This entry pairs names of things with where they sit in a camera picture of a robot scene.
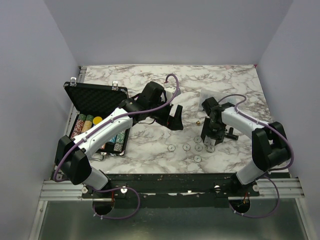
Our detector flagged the clear plastic screw organizer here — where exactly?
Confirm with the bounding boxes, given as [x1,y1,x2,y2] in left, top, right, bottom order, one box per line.
[198,88,242,112]

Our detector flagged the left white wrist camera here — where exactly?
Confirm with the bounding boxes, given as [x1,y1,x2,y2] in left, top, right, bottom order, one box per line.
[162,83,176,102]

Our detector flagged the black poker chip case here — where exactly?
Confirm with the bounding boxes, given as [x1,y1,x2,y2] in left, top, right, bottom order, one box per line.
[63,79,130,161]

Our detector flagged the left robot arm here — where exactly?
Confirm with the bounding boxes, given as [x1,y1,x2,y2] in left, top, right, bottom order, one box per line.
[53,81,183,198]

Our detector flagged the white poker chip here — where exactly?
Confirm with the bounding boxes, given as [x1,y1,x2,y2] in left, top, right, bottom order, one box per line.
[182,143,191,151]
[194,144,203,152]
[167,144,176,152]
[194,136,202,144]
[194,155,202,163]
[205,145,215,153]
[203,139,212,146]

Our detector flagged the black mounting rail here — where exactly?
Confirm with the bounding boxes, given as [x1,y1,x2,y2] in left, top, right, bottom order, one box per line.
[82,173,260,209]

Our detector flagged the yellow dealer button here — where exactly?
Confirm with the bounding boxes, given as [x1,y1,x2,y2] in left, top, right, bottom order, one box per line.
[92,116,103,126]

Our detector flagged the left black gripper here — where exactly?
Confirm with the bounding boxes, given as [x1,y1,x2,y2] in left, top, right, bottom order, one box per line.
[148,98,184,131]

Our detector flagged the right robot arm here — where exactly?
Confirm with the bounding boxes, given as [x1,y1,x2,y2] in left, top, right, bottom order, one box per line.
[200,97,294,196]

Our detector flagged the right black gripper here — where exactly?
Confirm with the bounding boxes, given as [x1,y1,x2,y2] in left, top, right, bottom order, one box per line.
[201,117,227,145]

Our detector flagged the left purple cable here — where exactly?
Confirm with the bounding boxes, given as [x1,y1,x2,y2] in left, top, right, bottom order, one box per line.
[53,73,181,182]

